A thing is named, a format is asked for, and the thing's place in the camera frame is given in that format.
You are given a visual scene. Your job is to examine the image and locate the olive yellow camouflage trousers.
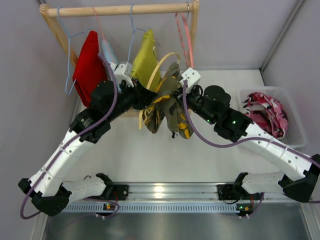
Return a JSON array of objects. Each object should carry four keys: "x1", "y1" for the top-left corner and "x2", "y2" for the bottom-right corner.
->
[{"x1": 138, "y1": 62, "x2": 194, "y2": 139}]

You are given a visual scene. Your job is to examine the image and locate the pink plastic hanger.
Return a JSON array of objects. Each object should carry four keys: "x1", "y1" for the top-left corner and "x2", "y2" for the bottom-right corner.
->
[{"x1": 174, "y1": 1, "x2": 195, "y2": 69}]

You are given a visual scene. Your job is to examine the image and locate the pink camouflage trousers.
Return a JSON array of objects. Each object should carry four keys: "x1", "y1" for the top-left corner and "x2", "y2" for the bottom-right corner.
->
[{"x1": 242, "y1": 91, "x2": 289, "y2": 140}]

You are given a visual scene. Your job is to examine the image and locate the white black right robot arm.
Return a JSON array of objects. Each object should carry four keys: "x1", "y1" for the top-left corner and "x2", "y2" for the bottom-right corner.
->
[{"x1": 174, "y1": 84, "x2": 320, "y2": 203}]

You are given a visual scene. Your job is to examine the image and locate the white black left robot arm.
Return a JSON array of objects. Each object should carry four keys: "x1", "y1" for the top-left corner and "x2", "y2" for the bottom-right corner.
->
[{"x1": 18, "y1": 80, "x2": 157, "y2": 217}]

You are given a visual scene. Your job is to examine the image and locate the lime green trousers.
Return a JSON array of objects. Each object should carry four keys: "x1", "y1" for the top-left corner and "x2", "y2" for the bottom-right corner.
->
[{"x1": 131, "y1": 29, "x2": 158, "y2": 87}]

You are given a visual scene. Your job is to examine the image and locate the light blue trousers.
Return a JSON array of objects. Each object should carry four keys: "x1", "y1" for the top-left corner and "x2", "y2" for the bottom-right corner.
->
[{"x1": 101, "y1": 39, "x2": 119, "y2": 65}]

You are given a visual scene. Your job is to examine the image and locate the red trousers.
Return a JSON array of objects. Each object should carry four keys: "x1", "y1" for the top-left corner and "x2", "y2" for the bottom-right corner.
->
[{"x1": 72, "y1": 31, "x2": 108, "y2": 107}]

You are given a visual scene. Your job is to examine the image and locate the white plastic basket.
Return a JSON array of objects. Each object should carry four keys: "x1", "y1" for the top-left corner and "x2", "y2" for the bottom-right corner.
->
[{"x1": 237, "y1": 86, "x2": 307, "y2": 149}]

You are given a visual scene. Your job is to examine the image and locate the wooden clothes rack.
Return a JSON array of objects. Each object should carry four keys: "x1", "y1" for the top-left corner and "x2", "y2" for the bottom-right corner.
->
[{"x1": 39, "y1": 0, "x2": 201, "y2": 118}]

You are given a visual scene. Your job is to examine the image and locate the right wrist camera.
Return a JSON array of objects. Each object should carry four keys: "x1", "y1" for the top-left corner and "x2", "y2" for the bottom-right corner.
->
[{"x1": 178, "y1": 67, "x2": 201, "y2": 92}]

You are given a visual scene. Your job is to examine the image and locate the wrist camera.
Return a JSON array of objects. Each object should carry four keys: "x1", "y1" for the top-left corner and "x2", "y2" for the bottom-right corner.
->
[
  {"x1": 110, "y1": 62, "x2": 134, "y2": 87},
  {"x1": 178, "y1": 67, "x2": 201, "y2": 92}
]

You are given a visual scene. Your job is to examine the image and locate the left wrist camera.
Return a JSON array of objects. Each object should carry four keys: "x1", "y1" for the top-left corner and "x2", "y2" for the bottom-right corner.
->
[{"x1": 110, "y1": 62, "x2": 134, "y2": 87}]

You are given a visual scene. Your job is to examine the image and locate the blue wire hanger left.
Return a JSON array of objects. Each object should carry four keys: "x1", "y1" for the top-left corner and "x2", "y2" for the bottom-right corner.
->
[{"x1": 56, "y1": 6, "x2": 91, "y2": 96}]

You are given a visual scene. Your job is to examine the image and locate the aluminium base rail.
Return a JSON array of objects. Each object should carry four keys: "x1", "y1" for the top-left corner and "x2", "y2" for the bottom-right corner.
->
[{"x1": 115, "y1": 182, "x2": 230, "y2": 203}]

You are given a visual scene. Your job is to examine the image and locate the pink wire hanger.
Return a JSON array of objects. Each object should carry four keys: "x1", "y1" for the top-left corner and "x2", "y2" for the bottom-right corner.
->
[{"x1": 92, "y1": 6, "x2": 108, "y2": 48}]

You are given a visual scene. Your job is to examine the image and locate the white slotted cable duct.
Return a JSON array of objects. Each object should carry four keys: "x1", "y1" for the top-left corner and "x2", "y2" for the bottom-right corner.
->
[{"x1": 63, "y1": 202, "x2": 240, "y2": 214}]

